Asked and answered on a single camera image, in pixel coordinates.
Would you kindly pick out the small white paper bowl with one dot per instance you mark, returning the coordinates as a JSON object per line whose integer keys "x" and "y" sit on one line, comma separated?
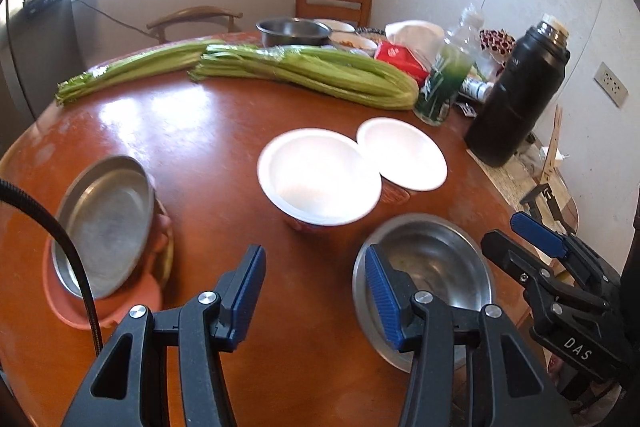
{"x": 400, "y": 152}

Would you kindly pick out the black thermos flask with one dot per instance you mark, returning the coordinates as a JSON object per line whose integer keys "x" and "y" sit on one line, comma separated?
{"x": 515, "y": 107}

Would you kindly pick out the patterned table mat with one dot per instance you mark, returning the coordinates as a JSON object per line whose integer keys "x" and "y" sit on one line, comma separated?
{"x": 505, "y": 182}

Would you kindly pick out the wrapped celery bunch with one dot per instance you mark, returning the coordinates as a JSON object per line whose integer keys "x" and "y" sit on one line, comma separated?
{"x": 325, "y": 72}

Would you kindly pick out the black metal clip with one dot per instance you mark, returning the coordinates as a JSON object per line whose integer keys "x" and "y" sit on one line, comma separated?
{"x": 545, "y": 202}

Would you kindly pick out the small white medicine bottle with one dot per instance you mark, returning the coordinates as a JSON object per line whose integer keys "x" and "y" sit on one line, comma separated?
{"x": 475, "y": 89}

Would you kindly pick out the red tissue packet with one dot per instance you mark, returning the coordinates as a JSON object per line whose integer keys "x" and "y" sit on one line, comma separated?
{"x": 395, "y": 54}

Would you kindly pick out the large white paper bowl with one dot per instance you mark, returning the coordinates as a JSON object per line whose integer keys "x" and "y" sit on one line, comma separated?
{"x": 320, "y": 177}

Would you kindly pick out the wall socket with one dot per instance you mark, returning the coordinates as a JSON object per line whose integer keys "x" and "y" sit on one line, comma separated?
{"x": 612, "y": 84}

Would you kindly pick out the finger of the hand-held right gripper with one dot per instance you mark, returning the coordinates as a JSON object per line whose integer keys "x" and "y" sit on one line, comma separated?
{"x": 540, "y": 234}
{"x": 510, "y": 257}

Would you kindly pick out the pink shell-shaped plate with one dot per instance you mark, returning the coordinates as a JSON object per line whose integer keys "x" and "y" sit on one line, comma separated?
{"x": 75, "y": 312}

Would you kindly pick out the wooden stick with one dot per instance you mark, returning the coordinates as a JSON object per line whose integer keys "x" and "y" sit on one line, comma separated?
{"x": 552, "y": 147}

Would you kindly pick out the grey refrigerator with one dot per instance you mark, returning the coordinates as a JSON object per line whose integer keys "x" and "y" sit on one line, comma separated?
{"x": 30, "y": 57}

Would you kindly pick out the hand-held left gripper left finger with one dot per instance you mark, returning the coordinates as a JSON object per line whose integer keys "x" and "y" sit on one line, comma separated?
{"x": 247, "y": 292}

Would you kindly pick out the white plastic bag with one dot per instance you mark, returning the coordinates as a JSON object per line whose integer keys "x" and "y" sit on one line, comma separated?
{"x": 415, "y": 34}

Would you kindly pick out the round metal pan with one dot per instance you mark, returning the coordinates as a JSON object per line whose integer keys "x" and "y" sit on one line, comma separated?
{"x": 105, "y": 227}

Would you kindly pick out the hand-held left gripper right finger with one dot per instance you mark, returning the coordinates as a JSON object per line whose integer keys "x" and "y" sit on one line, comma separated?
{"x": 382, "y": 297}

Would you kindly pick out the orange shell-shaped plate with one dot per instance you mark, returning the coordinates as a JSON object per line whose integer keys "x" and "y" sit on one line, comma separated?
{"x": 162, "y": 227}

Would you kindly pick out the wooden chair with curved back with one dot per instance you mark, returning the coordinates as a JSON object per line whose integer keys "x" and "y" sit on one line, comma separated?
{"x": 195, "y": 14}

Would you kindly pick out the white ceramic bowl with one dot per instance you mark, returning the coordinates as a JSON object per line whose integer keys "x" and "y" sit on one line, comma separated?
{"x": 340, "y": 26}

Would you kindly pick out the long celery bunch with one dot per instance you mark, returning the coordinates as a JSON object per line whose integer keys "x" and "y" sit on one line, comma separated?
{"x": 130, "y": 67}

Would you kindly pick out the green-labelled plastic bottle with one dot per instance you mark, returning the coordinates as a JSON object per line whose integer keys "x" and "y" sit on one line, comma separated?
{"x": 442, "y": 82}

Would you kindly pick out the ceramic bowl with food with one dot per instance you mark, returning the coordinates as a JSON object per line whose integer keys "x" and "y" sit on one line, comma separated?
{"x": 352, "y": 42}

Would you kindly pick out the deep steel bowl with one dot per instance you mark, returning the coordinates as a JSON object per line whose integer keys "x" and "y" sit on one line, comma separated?
{"x": 292, "y": 32}

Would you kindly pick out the wide-rimmed steel bowl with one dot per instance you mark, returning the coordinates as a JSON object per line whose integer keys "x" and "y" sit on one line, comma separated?
{"x": 435, "y": 257}

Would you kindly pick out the red patterned pouch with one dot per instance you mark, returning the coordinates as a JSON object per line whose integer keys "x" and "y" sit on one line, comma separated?
{"x": 495, "y": 42}

